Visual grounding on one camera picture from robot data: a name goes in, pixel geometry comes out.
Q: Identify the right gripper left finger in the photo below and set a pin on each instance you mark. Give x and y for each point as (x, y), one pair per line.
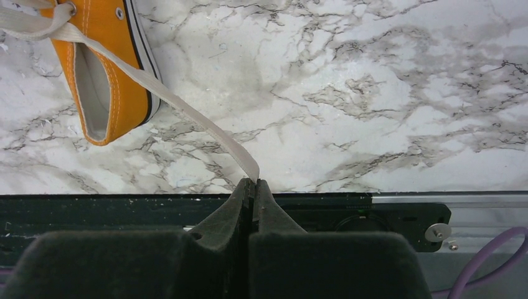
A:
(208, 261)

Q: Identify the white shoelace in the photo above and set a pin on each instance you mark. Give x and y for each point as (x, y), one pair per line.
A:
(39, 20)

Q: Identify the aluminium frame rail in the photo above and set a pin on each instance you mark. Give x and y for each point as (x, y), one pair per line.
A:
(476, 217)

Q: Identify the orange canvas sneaker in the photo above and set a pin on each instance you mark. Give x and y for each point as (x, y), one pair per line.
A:
(110, 104)

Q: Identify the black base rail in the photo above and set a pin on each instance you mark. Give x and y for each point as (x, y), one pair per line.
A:
(25, 217)

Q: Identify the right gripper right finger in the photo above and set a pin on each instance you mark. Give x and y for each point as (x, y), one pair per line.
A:
(285, 261)

